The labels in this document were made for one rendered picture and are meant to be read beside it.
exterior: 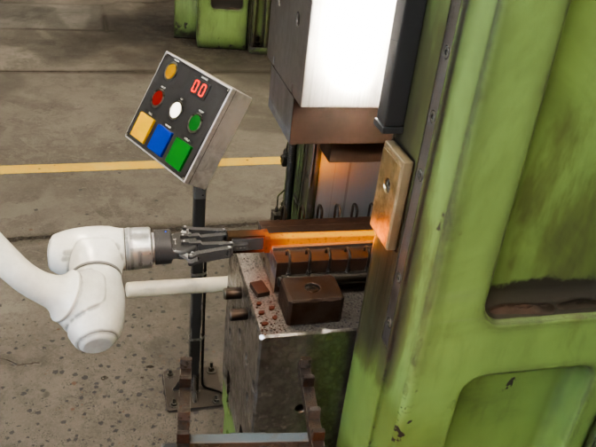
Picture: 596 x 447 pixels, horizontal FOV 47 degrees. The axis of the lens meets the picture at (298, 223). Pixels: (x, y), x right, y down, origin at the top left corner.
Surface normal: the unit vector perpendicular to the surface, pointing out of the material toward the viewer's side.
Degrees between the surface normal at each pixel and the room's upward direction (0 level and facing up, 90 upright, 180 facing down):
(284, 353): 90
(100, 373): 0
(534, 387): 90
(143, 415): 0
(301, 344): 90
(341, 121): 90
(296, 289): 0
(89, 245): 20
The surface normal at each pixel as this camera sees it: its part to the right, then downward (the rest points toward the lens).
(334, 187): 0.24, 0.51
